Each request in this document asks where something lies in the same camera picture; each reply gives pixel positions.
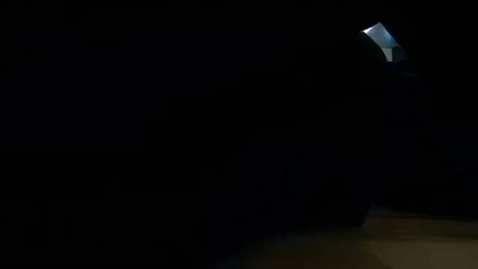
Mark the dark garment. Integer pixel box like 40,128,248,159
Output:
379,55,478,217

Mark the large dark clothing pile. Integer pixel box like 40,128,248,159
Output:
0,0,385,269

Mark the silver ceiling duct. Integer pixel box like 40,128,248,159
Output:
358,22,410,63

